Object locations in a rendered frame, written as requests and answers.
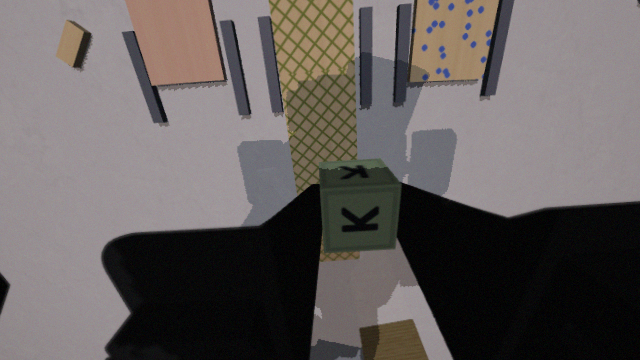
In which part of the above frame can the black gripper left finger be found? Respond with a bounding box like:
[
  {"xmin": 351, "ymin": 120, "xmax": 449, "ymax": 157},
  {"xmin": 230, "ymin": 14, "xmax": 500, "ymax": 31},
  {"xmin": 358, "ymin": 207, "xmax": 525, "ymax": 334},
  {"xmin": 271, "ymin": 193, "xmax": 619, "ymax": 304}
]
[{"xmin": 101, "ymin": 184, "xmax": 322, "ymax": 360}]

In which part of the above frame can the green cube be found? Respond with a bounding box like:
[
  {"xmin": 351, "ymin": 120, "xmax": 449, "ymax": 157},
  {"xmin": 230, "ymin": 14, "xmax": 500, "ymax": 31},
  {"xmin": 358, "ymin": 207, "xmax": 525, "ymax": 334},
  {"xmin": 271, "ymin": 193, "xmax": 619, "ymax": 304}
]
[{"xmin": 319, "ymin": 158, "xmax": 402, "ymax": 253}]

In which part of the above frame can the tan woven-pattern strip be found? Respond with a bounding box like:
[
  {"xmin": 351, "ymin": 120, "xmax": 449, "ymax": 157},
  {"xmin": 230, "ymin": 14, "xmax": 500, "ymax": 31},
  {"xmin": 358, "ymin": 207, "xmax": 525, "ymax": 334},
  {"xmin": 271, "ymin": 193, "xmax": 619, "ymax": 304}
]
[{"xmin": 269, "ymin": 0, "xmax": 357, "ymax": 196}]

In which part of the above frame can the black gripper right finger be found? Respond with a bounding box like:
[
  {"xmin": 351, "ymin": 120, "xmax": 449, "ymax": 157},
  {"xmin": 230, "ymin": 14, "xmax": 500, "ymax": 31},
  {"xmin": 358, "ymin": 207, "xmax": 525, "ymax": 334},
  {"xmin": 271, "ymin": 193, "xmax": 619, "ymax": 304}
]
[{"xmin": 397, "ymin": 182, "xmax": 640, "ymax": 360}]

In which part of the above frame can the tan strip with blue speckles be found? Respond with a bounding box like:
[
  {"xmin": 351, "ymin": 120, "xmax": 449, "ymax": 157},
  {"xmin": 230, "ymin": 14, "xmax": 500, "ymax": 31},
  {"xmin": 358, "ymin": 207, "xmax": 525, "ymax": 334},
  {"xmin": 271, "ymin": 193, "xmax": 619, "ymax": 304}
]
[{"xmin": 407, "ymin": 0, "xmax": 499, "ymax": 82}]

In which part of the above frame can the pink flat strip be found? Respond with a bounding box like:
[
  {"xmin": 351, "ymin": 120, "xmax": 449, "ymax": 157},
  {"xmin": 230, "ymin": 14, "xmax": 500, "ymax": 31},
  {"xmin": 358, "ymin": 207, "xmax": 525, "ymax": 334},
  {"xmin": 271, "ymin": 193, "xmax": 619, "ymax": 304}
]
[{"xmin": 125, "ymin": 0, "xmax": 227, "ymax": 86}]

